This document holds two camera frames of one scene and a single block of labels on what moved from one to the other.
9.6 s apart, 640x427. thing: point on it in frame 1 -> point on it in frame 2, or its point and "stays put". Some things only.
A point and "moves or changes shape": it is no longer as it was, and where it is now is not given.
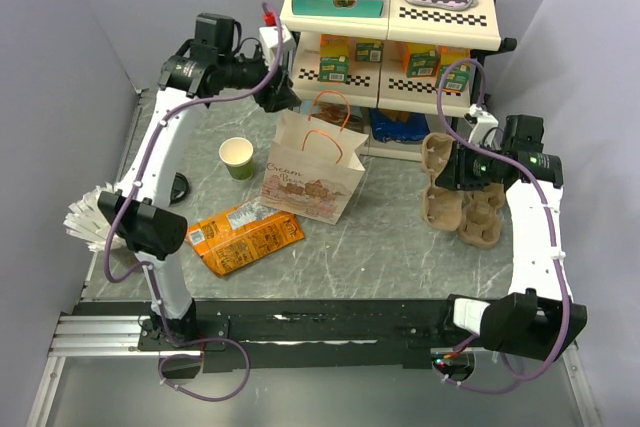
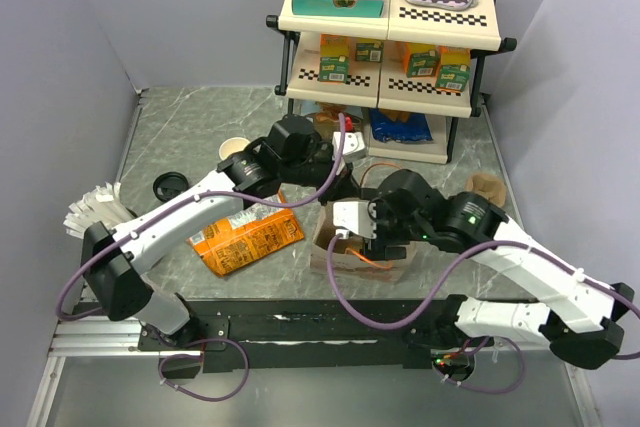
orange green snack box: [369, 50] stays put
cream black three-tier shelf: [402, 78] stays put
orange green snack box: [456, 76] stays put
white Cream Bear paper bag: [312, 167] moves or changes shape
